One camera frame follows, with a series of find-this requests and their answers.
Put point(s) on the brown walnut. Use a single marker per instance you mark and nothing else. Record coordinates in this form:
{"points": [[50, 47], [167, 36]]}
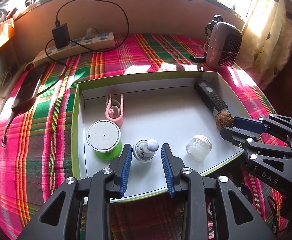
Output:
{"points": [[223, 121], [179, 208]]}

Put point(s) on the white plug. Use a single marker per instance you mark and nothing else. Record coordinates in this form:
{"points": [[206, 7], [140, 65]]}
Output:
{"points": [[90, 32]]}

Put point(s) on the white power strip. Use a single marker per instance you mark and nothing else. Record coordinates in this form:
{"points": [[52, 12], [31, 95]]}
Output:
{"points": [[86, 42]]}

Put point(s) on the black charger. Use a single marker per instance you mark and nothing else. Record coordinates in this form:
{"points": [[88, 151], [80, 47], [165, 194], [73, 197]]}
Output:
{"points": [[60, 36]]}

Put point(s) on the cream patterned curtain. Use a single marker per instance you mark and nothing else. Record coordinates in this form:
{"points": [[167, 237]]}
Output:
{"points": [[273, 42]]}

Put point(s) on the white ball-joint holder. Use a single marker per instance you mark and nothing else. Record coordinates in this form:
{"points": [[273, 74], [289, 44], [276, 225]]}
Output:
{"points": [[144, 150]]}

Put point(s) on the black phone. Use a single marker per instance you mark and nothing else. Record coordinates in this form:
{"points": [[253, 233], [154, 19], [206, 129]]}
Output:
{"points": [[28, 90]]}

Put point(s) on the green and white cardboard box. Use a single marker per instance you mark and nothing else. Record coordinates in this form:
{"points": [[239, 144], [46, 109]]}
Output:
{"points": [[161, 115]]}

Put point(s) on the small jar with white lid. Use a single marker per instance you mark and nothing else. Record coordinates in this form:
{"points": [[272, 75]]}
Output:
{"points": [[198, 147]]}

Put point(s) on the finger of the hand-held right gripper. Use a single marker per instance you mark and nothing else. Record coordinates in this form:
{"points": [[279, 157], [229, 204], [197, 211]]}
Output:
{"points": [[248, 124], [232, 135]]}

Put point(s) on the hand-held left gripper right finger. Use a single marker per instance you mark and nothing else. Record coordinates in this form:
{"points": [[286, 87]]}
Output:
{"points": [[167, 170]]}

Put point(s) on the green spool with white top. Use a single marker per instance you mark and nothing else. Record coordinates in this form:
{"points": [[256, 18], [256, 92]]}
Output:
{"points": [[103, 140]]}

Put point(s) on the black flashlight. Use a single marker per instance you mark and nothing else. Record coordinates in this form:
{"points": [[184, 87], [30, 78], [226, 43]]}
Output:
{"points": [[211, 97]]}

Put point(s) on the pink green plaid blanket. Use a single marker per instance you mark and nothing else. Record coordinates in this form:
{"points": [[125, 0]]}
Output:
{"points": [[48, 135]]}

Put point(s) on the black and white round device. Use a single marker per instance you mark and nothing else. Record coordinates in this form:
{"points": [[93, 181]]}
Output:
{"points": [[244, 192]]}

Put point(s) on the small black device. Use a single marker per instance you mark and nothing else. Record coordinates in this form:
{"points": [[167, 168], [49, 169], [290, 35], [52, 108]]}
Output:
{"points": [[198, 58]]}

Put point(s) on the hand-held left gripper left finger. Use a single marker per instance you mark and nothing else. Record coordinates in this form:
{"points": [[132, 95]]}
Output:
{"points": [[126, 170]]}

